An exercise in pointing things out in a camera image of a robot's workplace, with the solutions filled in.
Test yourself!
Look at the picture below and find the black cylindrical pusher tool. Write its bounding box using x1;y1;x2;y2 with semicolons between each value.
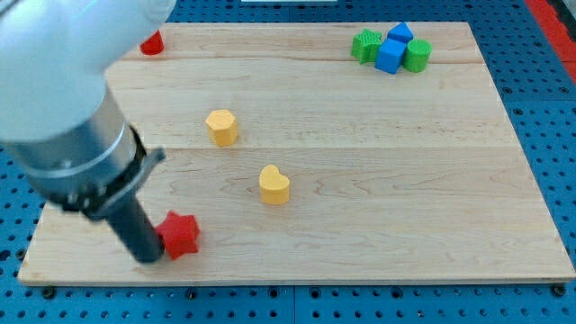
105;193;164;264

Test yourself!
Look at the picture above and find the red star block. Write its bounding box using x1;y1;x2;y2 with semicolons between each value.
155;210;200;260

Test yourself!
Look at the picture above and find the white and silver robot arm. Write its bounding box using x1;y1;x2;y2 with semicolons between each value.
1;0;176;263

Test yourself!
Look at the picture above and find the yellow heart block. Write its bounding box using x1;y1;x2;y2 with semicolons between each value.
258;165;290;205

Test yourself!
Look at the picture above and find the green star block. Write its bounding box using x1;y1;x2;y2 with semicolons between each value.
351;29;383;64

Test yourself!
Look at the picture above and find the yellow hexagon block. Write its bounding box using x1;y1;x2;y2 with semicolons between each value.
205;109;238;147

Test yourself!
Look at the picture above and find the red block at back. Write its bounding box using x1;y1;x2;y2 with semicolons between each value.
139;31;165;56

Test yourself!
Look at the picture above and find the wooden board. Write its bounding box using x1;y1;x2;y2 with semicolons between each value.
18;22;575;286

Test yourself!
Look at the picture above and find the blue cube block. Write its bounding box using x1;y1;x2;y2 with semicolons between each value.
374;39;407;74

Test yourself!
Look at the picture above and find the green cylinder block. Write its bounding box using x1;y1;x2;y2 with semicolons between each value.
402;39;432;73

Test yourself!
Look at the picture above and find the blue triangle block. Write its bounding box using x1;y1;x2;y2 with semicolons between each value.
387;22;414;43

